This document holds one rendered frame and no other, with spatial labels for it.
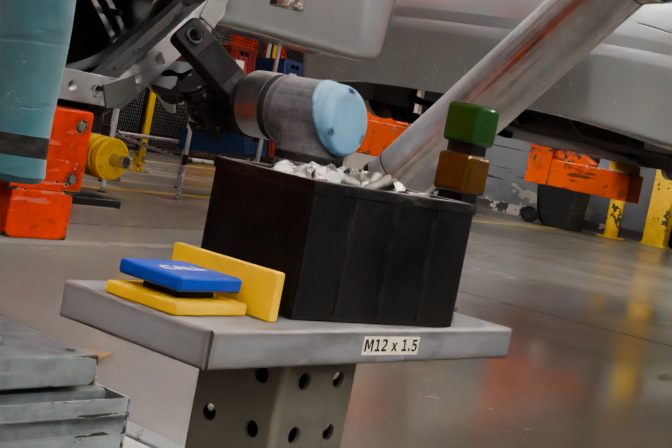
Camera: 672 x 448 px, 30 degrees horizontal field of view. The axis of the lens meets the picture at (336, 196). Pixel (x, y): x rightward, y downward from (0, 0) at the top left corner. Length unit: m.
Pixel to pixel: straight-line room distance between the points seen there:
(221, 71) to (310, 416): 0.73
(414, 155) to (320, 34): 0.62
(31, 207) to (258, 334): 0.73
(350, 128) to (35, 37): 0.41
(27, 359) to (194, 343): 0.86
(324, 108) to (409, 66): 2.62
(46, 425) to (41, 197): 0.33
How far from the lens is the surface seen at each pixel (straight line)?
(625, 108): 3.90
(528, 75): 1.58
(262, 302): 1.00
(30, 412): 1.76
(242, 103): 1.66
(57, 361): 1.80
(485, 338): 1.21
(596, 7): 1.55
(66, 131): 1.65
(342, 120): 1.58
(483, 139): 1.26
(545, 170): 7.52
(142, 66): 1.73
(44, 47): 1.46
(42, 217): 1.65
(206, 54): 1.71
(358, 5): 2.29
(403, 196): 1.08
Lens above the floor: 0.61
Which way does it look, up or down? 3 degrees down
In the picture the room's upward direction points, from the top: 11 degrees clockwise
